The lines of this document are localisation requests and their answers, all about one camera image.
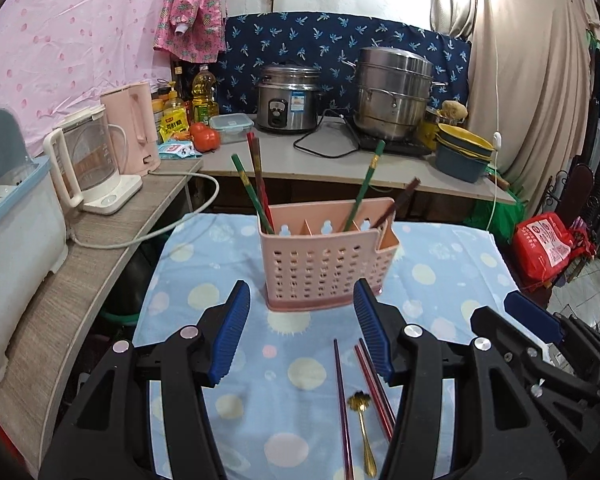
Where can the pink electric kettle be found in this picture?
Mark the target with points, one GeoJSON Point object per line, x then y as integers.
{"type": "Point", "coordinates": [135, 130]}

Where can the blue planet print tablecloth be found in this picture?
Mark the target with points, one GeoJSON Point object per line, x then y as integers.
{"type": "Point", "coordinates": [290, 375]}

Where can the clear food container blue lid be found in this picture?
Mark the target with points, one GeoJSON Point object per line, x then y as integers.
{"type": "Point", "coordinates": [231, 129]}

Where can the pink dotted wall sheet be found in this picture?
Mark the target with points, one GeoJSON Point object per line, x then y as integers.
{"type": "Point", "coordinates": [70, 35]}

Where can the steel steamer pot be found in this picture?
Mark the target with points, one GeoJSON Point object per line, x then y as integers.
{"type": "Point", "coordinates": [390, 95]}

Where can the white dish drainer box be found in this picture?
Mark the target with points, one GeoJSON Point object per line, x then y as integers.
{"type": "Point", "coordinates": [15, 270]}

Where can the grey wood-grain side counter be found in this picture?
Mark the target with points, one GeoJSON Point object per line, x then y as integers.
{"type": "Point", "coordinates": [95, 270]}

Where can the cooking oil bottle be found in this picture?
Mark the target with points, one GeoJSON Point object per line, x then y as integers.
{"type": "Point", "coordinates": [204, 95]}

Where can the yellow tin can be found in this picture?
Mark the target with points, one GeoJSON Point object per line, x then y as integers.
{"type": "Point", "coordinates": [430, 130]}

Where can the green plastic bag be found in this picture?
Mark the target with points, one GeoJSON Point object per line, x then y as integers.
{"type": "Point", "coordinates": [495, 215]}

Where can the red chopstick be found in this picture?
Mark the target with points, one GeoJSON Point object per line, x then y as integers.
{"type": "Point", "coordinates": [256, 170]}
{"type": "Point", "coordinates": [380, 407]}

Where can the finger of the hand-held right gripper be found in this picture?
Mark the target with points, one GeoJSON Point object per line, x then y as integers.
{"type": "Point", "coordinates": [510, 340]}
{"type": "Point", "coordinates": [532, 315]}

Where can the teal snack packet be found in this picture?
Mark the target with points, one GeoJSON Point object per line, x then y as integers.
{"type": "Point", "coordinates": [176, 149]}

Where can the red printed bag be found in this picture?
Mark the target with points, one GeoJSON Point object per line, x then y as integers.
{"type": "Point", "coordinates": [545, 245]}

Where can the red tomato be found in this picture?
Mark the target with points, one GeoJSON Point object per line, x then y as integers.
{"type": "Point", "coordinates": [204, 137]}

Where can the pink pineapple print garment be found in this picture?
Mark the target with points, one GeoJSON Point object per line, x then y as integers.
{"type": "Point", "coordinates": [190, 10]}

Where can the yellow-lined blue bowl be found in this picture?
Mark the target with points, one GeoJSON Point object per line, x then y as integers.
{"type": "Point", "coordinates": [465, 135]}

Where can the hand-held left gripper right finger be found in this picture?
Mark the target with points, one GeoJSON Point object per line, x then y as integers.
{"type": "Point", "coordinates": [375, 335]}

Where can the dark wooden chair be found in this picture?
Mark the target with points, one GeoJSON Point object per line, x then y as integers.
{"type": "Point", "coordinates": [577, 185]}

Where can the steel rice cooker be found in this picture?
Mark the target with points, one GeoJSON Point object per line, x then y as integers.
{"type": "Point", "coordinates": [290, 100]}

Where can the glass kettle white base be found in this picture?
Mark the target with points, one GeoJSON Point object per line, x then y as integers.
{"type": "Point", "coordinates": [90, 160]}

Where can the black induction cooktop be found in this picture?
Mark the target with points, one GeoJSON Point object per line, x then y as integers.
{"type": "Point", "coordinates": [395, 146]}

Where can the green chopstick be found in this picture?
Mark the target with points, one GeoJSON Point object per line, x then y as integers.
{"type": "Point", "coordinates": [365, 185]}
{"type": "Point", "coordinates": [250, 190]}

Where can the yellow label bottle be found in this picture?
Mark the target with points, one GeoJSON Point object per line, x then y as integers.
{"type": "Point", "coordinates": [176, 112]}

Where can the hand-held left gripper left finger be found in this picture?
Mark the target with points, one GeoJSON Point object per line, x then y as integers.
{"type": "Point", "coordinates": [227, 335]}

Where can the pink perforated utensil holder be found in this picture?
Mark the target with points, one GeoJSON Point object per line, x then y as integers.
{"type": "Point", "coordinates": [325, 270]}

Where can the gold flower spoon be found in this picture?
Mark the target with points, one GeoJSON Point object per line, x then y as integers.
{"type": "Point", "coordinates": [358, 402]}

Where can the dark blue bowl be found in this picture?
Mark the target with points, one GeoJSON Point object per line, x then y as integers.
{"type": "Point", "coordinates": [460, 165]}

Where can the grey rear counter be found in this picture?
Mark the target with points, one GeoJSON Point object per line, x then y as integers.
{"type": "Point", "coordinates": [310, 165]}

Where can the tan loofah sponge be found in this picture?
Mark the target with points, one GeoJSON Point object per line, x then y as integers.
{"type": "Point", "coordinates": [454, 110]}

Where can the navy leaf print cloth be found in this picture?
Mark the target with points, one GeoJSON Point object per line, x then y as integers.
{"type": "Point", "coordinates": [330, 35]}

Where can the beige curtain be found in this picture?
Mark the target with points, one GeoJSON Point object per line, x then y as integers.
{"type": "Point", "coordinates": [530, 85]}

